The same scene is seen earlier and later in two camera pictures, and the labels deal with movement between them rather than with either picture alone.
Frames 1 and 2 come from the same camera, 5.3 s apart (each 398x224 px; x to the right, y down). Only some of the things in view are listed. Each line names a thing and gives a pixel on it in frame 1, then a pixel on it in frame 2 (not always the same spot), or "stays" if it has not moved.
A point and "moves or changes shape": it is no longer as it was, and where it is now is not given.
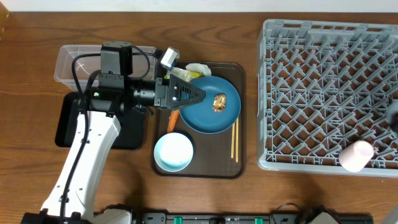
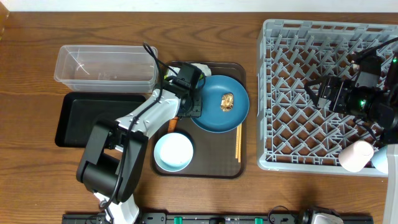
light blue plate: x=173 y=152 stays
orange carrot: x=173 y=118 stays
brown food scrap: x=219 y=104 -> x=227 y=101
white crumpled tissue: x=199 y=67 stays
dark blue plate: x=201 y=117 moves or changes shape
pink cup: x=354 y=158 stays
